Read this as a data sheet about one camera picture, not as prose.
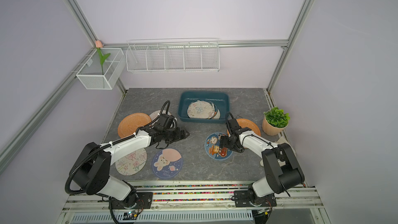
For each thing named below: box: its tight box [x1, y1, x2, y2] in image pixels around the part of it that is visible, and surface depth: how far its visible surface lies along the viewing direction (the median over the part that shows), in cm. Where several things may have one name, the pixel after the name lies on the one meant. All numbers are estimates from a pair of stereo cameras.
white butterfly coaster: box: [187, 100, 216, 120], surface depth 108 cm
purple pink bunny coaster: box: [151, 148, 183, 179], surface depth 87 cm
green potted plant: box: [262, 106, 291, 136], surface depth 89 cm
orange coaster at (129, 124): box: [117, 112, 152, 138], surface depth 104 cm
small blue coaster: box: [204, 132, 234, 161], surface depth 93 cm
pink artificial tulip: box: [95, 39, 111, 76], surface depth 92 cm
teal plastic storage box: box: [178, 90, 231, 124], surface depth 111 cm
